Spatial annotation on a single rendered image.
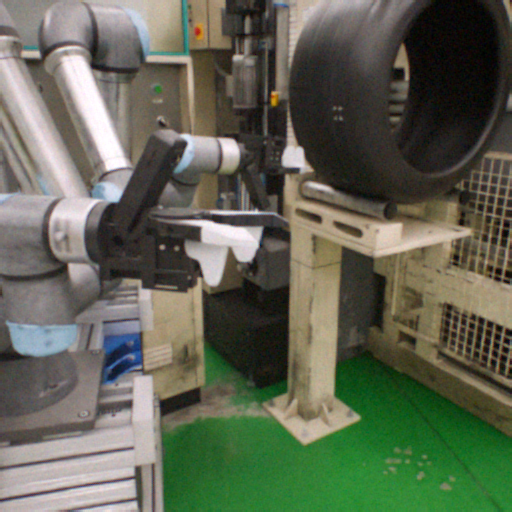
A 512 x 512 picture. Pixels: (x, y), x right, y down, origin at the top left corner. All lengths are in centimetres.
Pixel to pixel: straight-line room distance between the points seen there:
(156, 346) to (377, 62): 120
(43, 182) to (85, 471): 49
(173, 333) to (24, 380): 105
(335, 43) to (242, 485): 130
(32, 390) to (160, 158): 48
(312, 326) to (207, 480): 59
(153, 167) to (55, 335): 25
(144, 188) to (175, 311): 133
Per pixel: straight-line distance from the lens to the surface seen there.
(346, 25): 124
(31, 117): 76
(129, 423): 93
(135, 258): 58
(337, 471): 183
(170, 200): 108
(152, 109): 172
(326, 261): 171
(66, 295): 66
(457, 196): 150
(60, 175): 75
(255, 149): 113
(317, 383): 191
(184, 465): 185
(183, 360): 196
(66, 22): 120
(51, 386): 91
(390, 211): 130
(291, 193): 152
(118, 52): 126
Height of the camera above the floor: 121
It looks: 19 degrees down
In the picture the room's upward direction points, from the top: straight up
